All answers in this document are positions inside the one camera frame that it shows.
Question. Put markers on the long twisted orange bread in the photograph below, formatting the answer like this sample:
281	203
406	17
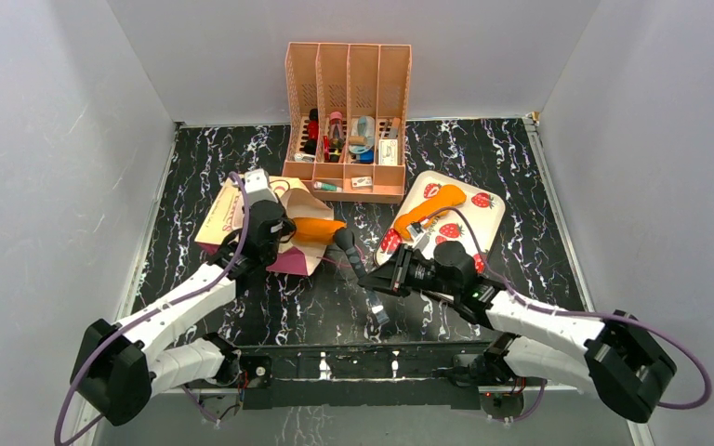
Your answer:
447	196

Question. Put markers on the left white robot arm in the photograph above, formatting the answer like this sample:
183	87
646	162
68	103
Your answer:
120	366

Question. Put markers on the small white card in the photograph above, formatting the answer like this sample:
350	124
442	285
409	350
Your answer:
361	182

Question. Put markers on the red black bottle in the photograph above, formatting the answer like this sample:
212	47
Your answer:
311	132

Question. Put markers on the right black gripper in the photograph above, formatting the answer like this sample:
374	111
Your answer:
400	270

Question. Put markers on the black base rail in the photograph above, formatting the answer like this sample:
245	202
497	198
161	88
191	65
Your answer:
363	369

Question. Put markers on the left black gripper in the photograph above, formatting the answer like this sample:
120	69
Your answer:
286	227

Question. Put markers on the pink capped bottle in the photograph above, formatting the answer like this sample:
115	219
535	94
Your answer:
335	137

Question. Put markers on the white strawberry tray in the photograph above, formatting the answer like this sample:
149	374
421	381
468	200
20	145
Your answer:
482	212

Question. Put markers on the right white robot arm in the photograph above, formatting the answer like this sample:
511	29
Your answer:
609	357

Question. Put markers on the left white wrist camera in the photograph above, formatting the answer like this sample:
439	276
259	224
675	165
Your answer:
257	187

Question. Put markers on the pink desk organizer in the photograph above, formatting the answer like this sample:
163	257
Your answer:
356	80

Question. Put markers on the white small box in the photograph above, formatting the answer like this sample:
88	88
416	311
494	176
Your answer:
388	152

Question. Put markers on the green tube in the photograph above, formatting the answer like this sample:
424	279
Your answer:
325	186

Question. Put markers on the orange baguette bread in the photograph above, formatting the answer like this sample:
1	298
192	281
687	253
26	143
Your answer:
311	230

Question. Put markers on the pink and cream paper bag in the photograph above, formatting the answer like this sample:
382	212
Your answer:
226	215

